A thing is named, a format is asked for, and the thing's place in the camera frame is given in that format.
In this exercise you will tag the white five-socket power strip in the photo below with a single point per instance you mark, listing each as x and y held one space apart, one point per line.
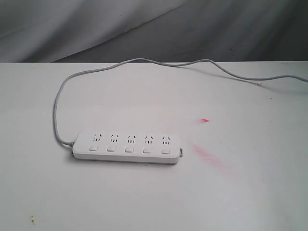
122 146

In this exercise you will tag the grey backdrop cloth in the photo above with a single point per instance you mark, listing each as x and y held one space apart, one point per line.
163 30

